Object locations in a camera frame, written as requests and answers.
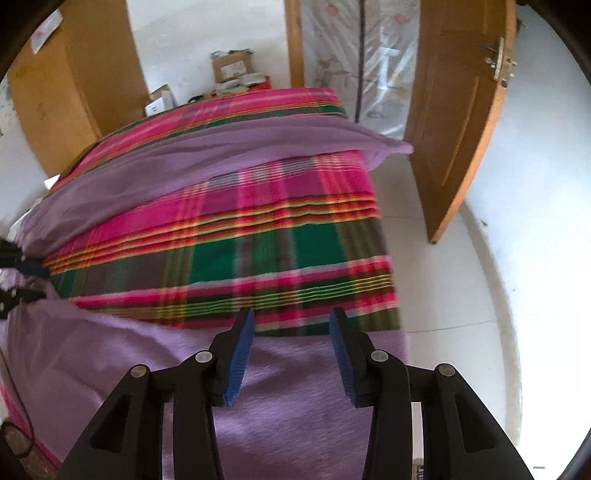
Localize wooden wardrobe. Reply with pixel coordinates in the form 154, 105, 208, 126
7, 0, 151, 178

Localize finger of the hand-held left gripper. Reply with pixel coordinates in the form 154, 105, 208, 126
0, 237, 51, 278
0, 287, 47, 319

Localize brass door lock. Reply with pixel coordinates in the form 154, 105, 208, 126
485, 37, 518, 88

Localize brown cardboard box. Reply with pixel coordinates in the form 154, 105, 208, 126
211, 48, 256, 84

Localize plaid bed sheet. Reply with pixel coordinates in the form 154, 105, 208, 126
0, 87, 400, 467

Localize black cable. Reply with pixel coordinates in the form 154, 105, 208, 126
0, 351, 35, 457

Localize wooden door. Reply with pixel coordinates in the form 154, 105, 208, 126
406, 0, 518, 244

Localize door frame with plastic curtain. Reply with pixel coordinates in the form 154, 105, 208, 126
284, 0, 423, 139

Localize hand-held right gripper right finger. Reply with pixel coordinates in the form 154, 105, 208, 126
329, 307, 532, 480

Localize small white box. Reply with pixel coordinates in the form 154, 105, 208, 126
144, 84, 177, 117

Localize grey plastic parcels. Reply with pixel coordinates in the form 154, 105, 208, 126
215, 73, 269, 97

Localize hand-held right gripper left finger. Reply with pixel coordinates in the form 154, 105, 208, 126
60, 307, 256, 480

